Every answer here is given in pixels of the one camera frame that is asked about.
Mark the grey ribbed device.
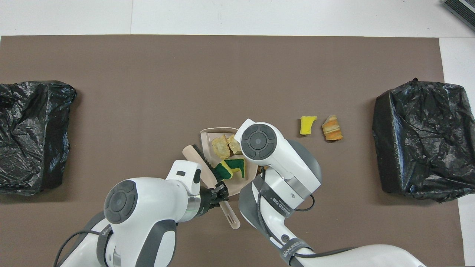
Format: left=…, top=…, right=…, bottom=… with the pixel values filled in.
left=443, top=0, right=475, bottom=32

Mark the beige plastic dustpan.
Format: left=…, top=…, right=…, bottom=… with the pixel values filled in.
left=200, top=127, right=260, bottom=197

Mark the notched green yellow sponge piece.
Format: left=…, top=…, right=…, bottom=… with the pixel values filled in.
left=226, top=158, right=246, bottom=181

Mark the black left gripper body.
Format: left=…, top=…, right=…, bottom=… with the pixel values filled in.
left=200, top=187, right=219, bottom=217

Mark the orange striped sponge piece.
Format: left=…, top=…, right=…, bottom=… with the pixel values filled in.
left=321, top=115, right=343, bottom=141

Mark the brown table mat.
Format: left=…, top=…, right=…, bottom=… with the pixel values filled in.
left=0, top=35, right=465, bottom=267

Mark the beige foam lump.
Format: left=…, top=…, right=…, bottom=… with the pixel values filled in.
left=227, top=134, right=242, bottom=155
left=211, top=135, right=230, bottom=159

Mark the bin with black trash bag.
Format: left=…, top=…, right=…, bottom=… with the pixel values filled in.
left=372, top=78, right=475, bottom=203
left=0, top=80, right=78, bottom=196

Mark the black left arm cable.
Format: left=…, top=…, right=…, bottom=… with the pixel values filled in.
left=53, top=226, right=112, bottom=267

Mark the beige brush with black bristles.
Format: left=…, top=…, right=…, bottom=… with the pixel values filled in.
left=182, top=144, right=241, bottom=230

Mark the plain yellow sponge piece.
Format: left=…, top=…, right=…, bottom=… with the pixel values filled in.
left=299, top=116, right=318, bottom=136

